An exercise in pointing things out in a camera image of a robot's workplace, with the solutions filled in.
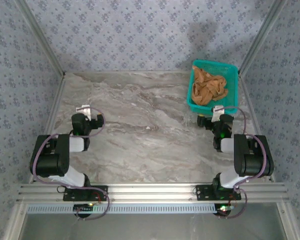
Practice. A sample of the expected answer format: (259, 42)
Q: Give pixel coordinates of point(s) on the tan t-shirt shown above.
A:
(205, 92)

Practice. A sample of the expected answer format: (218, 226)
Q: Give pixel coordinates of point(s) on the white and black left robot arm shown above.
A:
(52, 160)

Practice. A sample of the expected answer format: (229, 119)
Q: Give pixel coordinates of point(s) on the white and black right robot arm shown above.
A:
(252, 162)

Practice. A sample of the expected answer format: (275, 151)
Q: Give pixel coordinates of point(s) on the teal plastic mesh basket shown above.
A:
(230, 75)

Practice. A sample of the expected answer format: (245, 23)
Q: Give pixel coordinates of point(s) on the black controller board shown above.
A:
(83, 207)
(223, 208)

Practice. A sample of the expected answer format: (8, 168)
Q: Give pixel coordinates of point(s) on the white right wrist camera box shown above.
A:
(217, 112)

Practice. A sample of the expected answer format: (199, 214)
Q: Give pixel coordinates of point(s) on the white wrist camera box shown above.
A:
(217, 112)
(84, 111)

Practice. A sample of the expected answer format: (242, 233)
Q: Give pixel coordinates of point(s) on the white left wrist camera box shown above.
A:
(84, 111)

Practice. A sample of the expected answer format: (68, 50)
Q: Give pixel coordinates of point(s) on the aluminium table side rail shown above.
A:
(252, 112)
(60, 90)

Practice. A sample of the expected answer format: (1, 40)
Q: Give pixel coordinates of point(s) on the aluminium table back rail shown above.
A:
(115, 72)

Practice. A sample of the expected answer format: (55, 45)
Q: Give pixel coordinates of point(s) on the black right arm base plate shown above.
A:
(202, 196)

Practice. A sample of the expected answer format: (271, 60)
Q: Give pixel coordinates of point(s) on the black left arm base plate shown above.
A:
(70, 197)

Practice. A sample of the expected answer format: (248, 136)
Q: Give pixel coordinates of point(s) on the aluminium mounting rail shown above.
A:
(152, 192)

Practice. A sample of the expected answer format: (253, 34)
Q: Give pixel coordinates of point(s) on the aluminium corner post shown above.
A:
(260, 37)
(42, 37)

